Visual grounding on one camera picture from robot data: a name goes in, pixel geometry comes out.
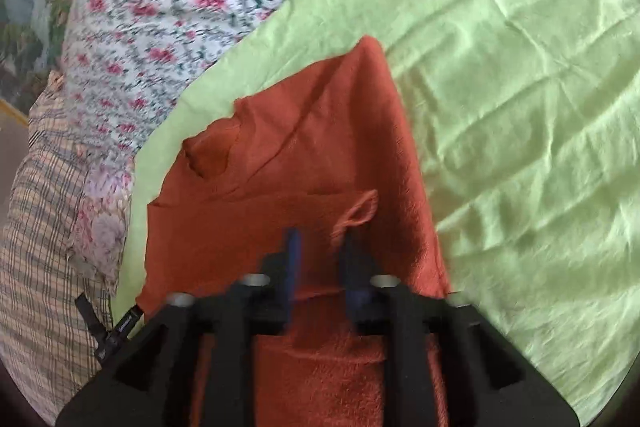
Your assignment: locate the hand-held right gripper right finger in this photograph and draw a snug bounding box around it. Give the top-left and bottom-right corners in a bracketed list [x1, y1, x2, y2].
[340, 231, 582, 427]

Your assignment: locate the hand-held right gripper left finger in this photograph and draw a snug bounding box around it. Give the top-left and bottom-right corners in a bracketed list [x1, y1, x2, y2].
[55, 228, 302, 427]

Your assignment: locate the orange knit sweater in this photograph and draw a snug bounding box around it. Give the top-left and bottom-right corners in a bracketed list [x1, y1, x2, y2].
[137, 36, 453, 427]

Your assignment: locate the pink floral pillow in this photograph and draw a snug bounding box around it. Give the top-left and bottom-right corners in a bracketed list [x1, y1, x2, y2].
[65, 157, 137, 283]

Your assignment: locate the beige plaid cloth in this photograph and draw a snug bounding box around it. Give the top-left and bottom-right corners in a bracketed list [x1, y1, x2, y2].
[0, 77, 136, 423]

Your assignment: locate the light green bed sheet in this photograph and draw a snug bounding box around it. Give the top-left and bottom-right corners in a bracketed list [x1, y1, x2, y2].
[111, 0, 640, 418]

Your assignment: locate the landscape wall poster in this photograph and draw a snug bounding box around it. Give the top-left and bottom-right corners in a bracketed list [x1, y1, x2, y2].
[0, 0, 126, 125]

